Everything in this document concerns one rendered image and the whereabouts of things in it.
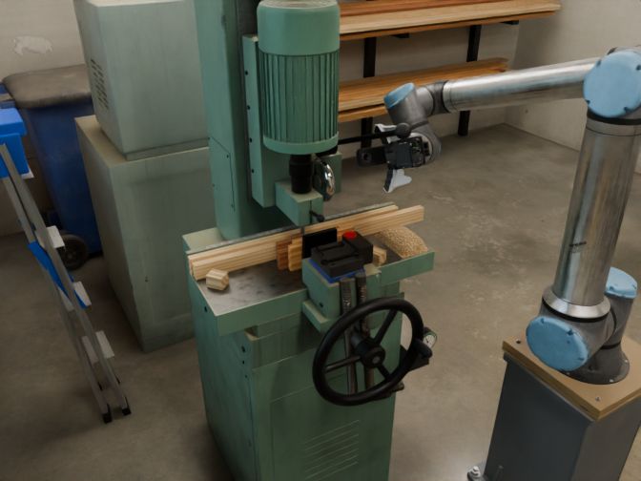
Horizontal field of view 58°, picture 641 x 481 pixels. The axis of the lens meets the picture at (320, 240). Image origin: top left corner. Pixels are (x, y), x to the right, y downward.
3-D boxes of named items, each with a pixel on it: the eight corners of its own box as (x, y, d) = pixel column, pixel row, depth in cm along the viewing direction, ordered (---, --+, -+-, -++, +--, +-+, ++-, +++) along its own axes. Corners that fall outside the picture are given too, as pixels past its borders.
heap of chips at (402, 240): (403, 259, 148) (403, 245, 146) (373, 235, 159) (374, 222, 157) (431, 250, 151) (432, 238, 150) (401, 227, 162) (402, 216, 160)
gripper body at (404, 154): (415, 135, 134) (426, 133, 145) (380, 141, 138) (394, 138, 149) (420, 168, 135) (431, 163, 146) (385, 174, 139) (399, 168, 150)
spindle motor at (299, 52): (282, 161, 127) (277, 10, 111) (252, 137, 140) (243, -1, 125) (351, 148, 134) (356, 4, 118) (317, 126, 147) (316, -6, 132)
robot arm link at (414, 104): (401, 91, 165) (417, 131, 166) (373, 97, 158) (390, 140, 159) (423, 76, 158) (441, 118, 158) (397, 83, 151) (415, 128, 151)
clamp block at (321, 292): (326, 321, 130) (326, 287, 126) (299, 290, 141) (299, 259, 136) (382, 303, 136) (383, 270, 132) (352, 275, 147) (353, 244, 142)
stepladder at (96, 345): (95, 431, 216) (-41, 136, 151) (79, 390, 234) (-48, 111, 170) (137, 411, 222) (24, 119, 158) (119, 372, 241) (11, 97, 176)
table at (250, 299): (231, 363, 123) (229, 341, 120) (189, 290, 146) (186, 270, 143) (457, 287, 147) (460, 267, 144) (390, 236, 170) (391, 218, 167)
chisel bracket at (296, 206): (298, 233, 142) (298, 201, 138) (275, 210, 153) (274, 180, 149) (324, 226, 145) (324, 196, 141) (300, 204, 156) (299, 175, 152)
